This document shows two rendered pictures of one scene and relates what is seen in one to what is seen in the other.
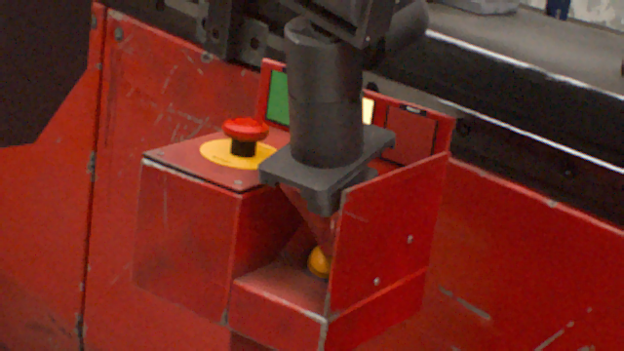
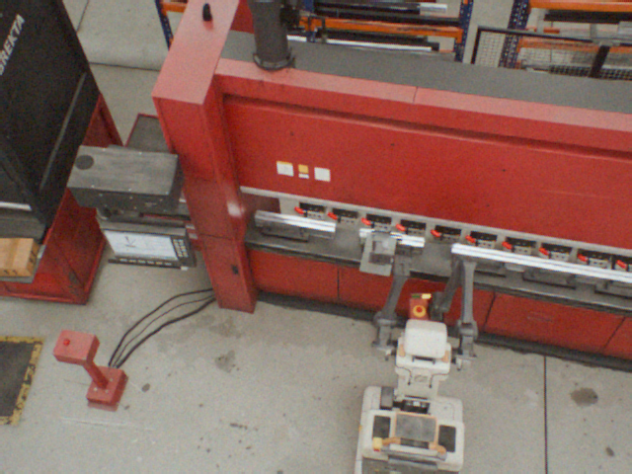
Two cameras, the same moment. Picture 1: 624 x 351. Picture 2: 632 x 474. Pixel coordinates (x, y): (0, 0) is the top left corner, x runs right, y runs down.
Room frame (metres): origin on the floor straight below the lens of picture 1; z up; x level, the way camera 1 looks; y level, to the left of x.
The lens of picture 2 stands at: (-0.53, 1.60, 5.24)
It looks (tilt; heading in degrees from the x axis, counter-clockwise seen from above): 60 degrees down; 329
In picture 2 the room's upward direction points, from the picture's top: 3 degrees counter-clockwise
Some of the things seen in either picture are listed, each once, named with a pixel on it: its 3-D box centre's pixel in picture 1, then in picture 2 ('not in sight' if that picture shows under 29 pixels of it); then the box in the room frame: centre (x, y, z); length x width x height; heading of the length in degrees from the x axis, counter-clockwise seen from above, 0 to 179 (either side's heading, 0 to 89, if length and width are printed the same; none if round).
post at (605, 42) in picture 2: not in sight; (559, 158); (1.27, -1.21, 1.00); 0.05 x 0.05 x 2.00; 45
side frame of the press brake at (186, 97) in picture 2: not in sight; (232, 170); (2.25, 0.57, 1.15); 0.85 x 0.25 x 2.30; 135
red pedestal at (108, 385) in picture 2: not in sight; (91, 368); (1.93, 1.86, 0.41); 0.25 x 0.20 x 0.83; 135
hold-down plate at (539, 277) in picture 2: not in sight; (549, 279); (0.68, -0.66, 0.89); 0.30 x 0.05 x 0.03; 45
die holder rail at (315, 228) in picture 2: not in sight; (294, 224); (1.83, 0.39, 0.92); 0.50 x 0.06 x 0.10; 45
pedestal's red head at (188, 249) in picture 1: (290, 202); (426, 311); (0.96, 0.02, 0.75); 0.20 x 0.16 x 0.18; 58
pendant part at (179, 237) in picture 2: not in sight; (151, 240); (1.91, 1.23, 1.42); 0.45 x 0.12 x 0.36; 50
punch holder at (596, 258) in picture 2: not in sight; (593, 252); (0.60, -0.82, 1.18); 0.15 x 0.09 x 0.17; 45
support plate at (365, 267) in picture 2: not in sight; (378, 254); (1.33, 0.11, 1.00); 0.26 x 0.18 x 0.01; 135
